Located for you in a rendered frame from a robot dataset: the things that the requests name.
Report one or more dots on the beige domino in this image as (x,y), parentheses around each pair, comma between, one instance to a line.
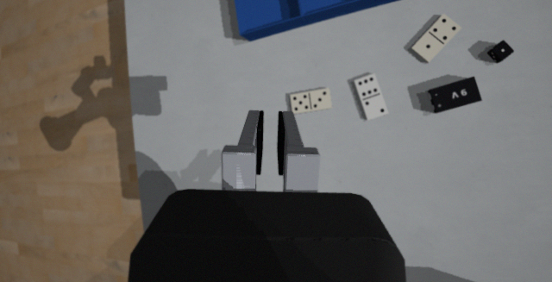
(311,101)
(434,40)

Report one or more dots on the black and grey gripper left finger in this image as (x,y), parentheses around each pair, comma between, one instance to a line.
(241,163)

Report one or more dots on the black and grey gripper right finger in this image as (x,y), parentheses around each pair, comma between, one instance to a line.
(299,165)

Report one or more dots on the black die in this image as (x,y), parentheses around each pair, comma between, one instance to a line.
(500,52)

